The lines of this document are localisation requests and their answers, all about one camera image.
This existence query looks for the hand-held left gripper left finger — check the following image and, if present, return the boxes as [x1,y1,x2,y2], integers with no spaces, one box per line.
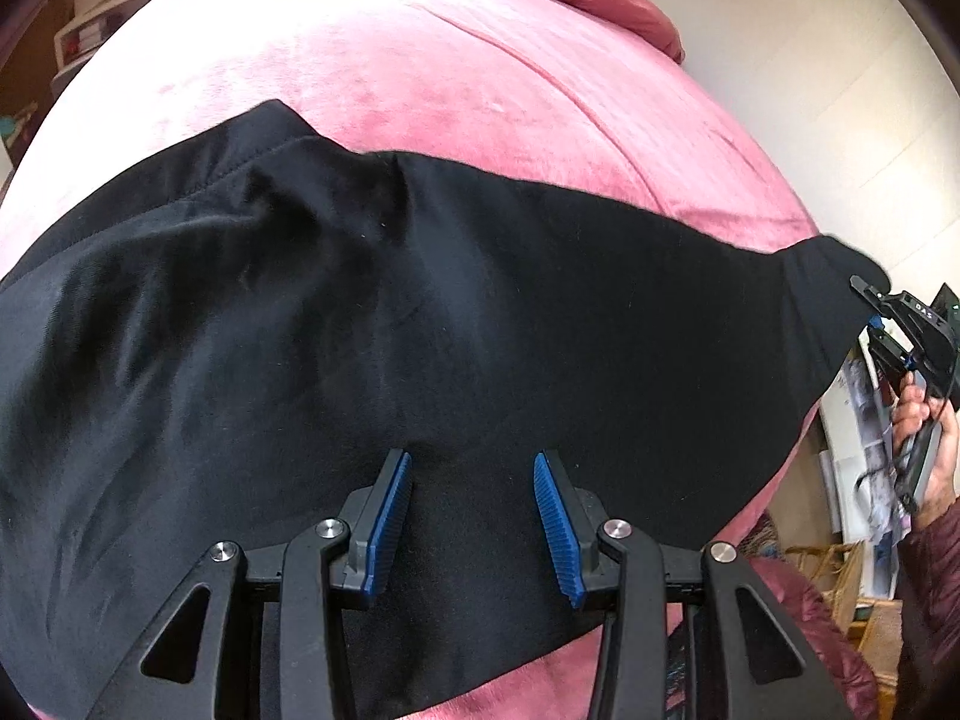
[86,448,415,720]

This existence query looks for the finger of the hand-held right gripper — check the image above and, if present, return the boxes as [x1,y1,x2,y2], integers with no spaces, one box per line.
[866,321,920,385]
[850,275,901,317]

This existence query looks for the black pants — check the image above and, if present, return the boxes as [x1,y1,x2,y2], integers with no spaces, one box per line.
[0,99,890,720]

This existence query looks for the wicker chair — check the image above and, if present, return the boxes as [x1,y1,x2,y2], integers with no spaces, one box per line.
[784,540,905,685]

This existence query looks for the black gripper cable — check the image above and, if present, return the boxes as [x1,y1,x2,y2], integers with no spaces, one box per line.
[855,360,960,520]

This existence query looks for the pink bed blanket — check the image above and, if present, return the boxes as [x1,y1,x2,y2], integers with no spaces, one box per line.
[0,0,826,720]

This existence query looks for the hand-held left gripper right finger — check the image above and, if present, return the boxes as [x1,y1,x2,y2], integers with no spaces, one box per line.
[531,450,837,720]

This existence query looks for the person's right hand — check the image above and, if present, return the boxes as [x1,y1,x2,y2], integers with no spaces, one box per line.
[891,381,960,520]

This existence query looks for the person's right forearm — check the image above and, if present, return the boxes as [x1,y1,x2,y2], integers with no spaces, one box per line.
[896,501,960,720]

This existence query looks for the white nightstand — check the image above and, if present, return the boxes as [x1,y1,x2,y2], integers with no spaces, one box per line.
[52,0,152,80]

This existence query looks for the maroon puffer jacket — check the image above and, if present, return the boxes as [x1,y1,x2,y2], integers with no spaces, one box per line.
[742,555,883,720]

